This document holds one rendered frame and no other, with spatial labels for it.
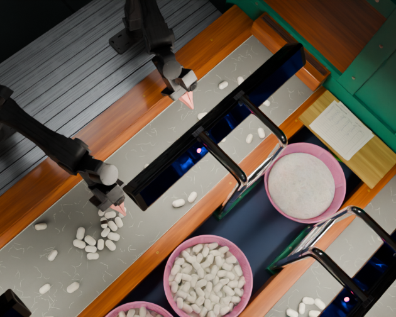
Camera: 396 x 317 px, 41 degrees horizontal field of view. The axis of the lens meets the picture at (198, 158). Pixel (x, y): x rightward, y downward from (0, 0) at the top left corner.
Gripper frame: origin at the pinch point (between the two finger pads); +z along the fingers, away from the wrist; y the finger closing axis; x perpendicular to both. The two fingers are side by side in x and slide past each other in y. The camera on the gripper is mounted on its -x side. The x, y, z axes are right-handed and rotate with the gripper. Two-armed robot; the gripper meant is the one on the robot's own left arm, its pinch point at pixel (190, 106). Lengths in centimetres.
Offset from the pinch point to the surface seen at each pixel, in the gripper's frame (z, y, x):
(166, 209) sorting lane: 18.4, -27.2, -5.7
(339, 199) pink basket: 45, 15, -30
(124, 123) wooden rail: -5.4, -18.0, 11.2
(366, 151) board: 40, 33, -29
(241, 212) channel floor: 35.5, -8.7, -11.6
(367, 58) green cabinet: 8, 41, -36
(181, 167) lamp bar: -4.3, -22.8, -30.9
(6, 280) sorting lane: 6, -75, 5
